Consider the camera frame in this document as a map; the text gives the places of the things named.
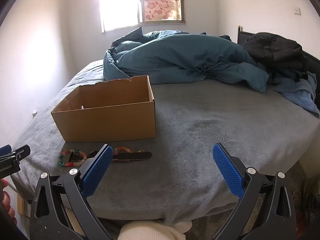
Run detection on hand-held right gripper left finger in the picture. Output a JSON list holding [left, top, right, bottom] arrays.
[[29, 144, 118, 240]]

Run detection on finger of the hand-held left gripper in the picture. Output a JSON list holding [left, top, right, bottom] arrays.
[[0, 145, 31, 164], [0, 144, 12, 157]]

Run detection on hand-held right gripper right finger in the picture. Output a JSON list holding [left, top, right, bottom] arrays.
[[212, 142, 298, 240]]

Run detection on orange bead bracelet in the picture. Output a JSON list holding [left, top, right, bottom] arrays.
[[114, 146, 137, 155]]

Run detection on black wrist watch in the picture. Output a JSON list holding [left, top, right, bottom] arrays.
[[67, 150, 153, 163]]

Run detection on green and pink bead bracelet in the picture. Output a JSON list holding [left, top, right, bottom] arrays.
[[58, 148, 88, 168]]

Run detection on cardboard box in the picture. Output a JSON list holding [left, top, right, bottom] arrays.
[[51, 75, 157, 143]]

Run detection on person's left hand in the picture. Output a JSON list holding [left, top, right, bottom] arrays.
[[0, 179, 17, 227]]

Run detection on flat cardboard piece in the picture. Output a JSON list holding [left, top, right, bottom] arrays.
[[17, 194, 32, 217]]

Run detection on person's cream trouser leg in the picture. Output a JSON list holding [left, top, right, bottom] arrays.
[[117, 219, 193, 240]]

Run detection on blue towel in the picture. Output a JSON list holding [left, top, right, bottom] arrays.
[[266, 71, 320, 118]]

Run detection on teal duvet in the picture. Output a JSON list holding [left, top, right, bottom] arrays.
[[103, 27, 269, 95]]

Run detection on black jacket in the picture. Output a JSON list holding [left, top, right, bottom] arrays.
[[240, 32, 310, 83]]

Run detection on window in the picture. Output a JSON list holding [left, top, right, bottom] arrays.
[[99, 0, 187, 33]]

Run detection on floral curtain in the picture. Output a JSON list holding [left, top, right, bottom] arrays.
[[142, 0, 182, 22]]

